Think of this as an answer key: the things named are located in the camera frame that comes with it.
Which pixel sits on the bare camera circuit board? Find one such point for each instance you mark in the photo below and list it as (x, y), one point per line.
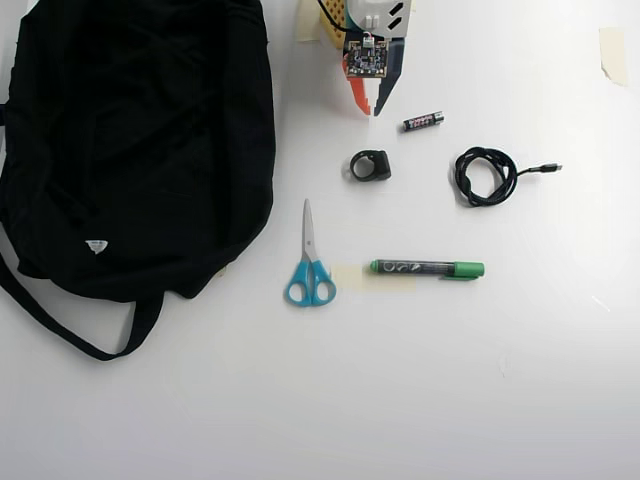
(365, 60)

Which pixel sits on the narrow beige masking tape strip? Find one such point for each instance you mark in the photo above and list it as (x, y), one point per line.
(306, 25)

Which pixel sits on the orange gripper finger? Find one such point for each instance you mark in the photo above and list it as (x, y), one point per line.
(359, 95)

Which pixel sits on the white grey teal robot arm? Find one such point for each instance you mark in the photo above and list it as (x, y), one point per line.
(370, 10)

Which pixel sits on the long beige masking tape strip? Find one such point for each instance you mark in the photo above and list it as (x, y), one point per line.
(350, 278)

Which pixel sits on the black fabric bag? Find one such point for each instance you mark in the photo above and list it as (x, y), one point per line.
(125, 150)

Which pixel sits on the green marker with black barrel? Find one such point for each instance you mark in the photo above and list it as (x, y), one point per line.
(425, 269)

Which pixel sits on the yellow perforated robot base part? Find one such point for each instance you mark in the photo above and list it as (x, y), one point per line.
(332, 27)

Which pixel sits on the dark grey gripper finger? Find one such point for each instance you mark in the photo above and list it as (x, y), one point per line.
(387, 90)

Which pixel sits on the black AAA battery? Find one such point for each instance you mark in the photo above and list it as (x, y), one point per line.
(422, 122)

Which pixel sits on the torn beige masking tape strip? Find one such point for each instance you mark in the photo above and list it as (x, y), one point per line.
(614, 55)

